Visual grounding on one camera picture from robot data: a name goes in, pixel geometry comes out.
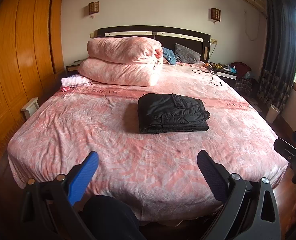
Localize black pants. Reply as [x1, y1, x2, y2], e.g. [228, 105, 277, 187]
[137, 93, 210, 134]

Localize white waste bin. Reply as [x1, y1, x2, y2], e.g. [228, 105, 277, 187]
[266, 104, 280, 124]

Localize pink patterned bed blanket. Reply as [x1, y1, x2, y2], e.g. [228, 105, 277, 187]
[7, 64, 287, 222]

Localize pile of clothes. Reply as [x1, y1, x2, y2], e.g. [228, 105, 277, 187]
[230, 62, 259, 97]

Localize small white stool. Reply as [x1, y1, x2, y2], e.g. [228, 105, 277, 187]
[21, 98, 39, 120]

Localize dark curtain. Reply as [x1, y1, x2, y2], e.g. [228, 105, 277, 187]
[257, 0, 296, 112]

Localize white pink folded towel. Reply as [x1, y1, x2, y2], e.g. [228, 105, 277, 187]
[60, 74, 94, 92]

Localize cluttered right nightstand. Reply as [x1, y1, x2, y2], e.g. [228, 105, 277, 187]
[209, 62, 237, 88]

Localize left nightstand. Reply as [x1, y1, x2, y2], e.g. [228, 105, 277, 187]
[65, 59, 85, 77]

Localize grey pillow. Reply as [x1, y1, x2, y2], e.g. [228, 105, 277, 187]
[175, 43, 201, 64]

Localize blue garment on bed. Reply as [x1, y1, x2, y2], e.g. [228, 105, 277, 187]
[162, 47, 177, 65]

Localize folded pink duvet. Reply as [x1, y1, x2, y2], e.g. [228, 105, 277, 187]
[78, 36, 163, 87]

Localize black wooden headboard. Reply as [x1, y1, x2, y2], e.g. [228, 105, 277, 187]
[95, 25, 211, 62]

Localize orange wooden wardrobe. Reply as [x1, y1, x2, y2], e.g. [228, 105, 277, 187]
[0, 0, 64, 160]

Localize black cable on bed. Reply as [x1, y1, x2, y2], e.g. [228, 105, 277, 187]
[191, 68, 223, 87]

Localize right wall lamp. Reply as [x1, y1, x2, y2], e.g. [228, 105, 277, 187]
[210, 8, 221, 23]

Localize wall lamp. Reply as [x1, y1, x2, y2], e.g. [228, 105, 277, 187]
[210, 8, 221, 23]
[88, 1, 100, 18]

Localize left wall lamp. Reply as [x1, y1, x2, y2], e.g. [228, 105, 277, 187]
[88, 1, 100, 18]

